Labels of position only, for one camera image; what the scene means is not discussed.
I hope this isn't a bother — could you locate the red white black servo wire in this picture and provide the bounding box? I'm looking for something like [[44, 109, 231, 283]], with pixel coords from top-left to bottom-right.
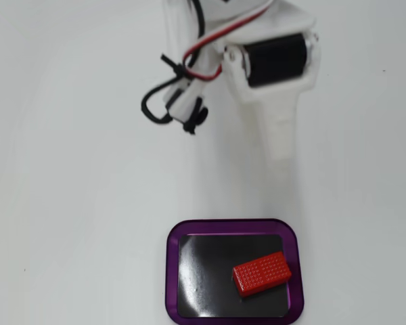
[[182, 0, 275, 82]]

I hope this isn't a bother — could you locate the red perforated block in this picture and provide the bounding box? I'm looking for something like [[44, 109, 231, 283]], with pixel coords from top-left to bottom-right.
[[232, 251, 292, 299]]

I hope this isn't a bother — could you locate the purple metal tray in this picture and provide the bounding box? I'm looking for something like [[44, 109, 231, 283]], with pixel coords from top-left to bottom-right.
[[164, 218, 305, 325]]

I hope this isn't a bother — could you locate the white gripper, black motor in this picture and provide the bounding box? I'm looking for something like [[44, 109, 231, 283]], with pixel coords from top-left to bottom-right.
[[165, 0, 323, 219]]

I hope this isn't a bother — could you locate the black cable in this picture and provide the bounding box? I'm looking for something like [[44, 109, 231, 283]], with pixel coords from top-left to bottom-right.
[[140, 0, 207, 127]]

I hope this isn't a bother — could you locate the black zip tie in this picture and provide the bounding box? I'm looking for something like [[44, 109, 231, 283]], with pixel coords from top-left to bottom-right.
[[160, 53, 184, 76], [183, 97, 209, 135]]

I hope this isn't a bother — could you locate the white cable connector block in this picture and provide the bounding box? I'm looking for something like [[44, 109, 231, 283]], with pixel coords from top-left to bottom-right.
[[164, 77, 207, 123]]

